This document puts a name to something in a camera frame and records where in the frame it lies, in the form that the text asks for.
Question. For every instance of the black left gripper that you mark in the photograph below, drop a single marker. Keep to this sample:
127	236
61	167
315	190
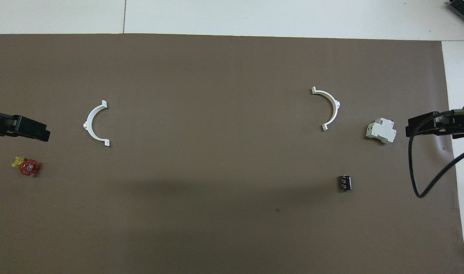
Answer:
1	123

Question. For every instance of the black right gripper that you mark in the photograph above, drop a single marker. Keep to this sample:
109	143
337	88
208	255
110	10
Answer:
462	123

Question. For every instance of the white half pipe clamp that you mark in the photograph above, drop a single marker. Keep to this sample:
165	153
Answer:
86	125
336	104

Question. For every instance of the red handwheel yellow valve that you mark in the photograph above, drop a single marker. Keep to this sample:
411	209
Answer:
29	167

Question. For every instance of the white circuit breaker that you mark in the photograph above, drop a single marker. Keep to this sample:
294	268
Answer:
380	131

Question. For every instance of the black cylindrical capacitor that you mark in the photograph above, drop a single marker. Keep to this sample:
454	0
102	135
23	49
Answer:
345	182

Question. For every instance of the brown paper mat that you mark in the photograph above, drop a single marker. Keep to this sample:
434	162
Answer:
216	152

